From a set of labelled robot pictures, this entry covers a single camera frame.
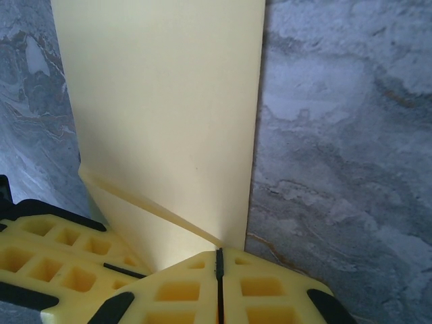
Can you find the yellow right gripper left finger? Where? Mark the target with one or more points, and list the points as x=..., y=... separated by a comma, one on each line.
x=152, y=303

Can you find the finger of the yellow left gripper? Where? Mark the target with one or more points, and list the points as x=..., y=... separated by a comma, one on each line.
x=50, y=287
x=50, y=219

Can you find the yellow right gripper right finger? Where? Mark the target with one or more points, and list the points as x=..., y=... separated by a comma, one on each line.
x=287, y=303

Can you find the yellow paper sheet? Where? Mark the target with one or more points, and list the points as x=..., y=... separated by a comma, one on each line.
x=162, y=101

